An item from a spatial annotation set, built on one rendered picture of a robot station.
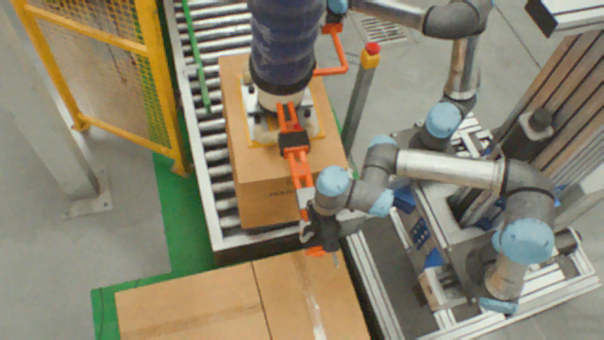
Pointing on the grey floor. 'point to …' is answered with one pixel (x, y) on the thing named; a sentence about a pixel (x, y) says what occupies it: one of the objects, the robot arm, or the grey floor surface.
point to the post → (358, 99)
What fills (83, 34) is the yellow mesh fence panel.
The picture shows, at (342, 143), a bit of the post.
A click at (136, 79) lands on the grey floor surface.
